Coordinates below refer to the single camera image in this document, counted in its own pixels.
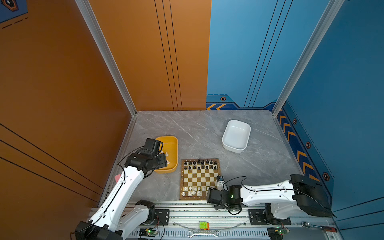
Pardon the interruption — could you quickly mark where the white plastic tray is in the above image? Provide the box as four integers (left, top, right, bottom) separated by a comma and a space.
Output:
222, 120, 252, 154

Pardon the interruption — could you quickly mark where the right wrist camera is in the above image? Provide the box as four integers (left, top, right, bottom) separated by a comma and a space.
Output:
217, 176, 225, 191

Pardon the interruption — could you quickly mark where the green orange small block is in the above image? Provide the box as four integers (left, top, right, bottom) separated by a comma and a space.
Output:
199, 222, 210, 230

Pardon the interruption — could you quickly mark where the silver wrench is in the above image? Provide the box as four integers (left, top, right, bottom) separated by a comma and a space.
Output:
187, 230, 220, 238

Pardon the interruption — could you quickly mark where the circuit board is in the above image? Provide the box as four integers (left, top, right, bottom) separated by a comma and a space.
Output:
138, 228, 159, 240
267, 228, 291, 240

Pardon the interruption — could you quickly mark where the red handled ratchet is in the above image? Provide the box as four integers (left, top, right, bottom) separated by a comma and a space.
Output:
302, 222, 338, 233

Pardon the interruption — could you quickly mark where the wooden chess board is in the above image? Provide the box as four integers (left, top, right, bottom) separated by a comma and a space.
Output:
180, 159, 221, 201

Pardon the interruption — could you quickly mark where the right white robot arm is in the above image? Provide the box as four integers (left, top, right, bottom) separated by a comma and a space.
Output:
206, 174, 334, 221

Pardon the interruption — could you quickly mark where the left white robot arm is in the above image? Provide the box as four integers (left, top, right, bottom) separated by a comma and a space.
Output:
70, 138, 168, 240

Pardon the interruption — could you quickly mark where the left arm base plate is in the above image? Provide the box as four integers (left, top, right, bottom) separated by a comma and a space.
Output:
142, 209, 170, 226

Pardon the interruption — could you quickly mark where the right circuit board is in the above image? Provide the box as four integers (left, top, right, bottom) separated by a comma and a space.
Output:
267, 228, 291, 240

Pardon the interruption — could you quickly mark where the yellow plastic tray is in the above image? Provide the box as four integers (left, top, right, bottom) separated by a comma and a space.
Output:
155, 136, 179, 174

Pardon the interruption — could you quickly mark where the pink eraser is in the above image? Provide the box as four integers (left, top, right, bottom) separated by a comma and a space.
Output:
115, 174, 121, 183

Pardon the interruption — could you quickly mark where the left circuit board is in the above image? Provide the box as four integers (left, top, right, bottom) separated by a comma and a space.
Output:
138, 228, 159, 240

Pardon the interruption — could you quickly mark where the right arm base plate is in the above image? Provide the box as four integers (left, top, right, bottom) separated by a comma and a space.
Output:
248, 209, 292, 226

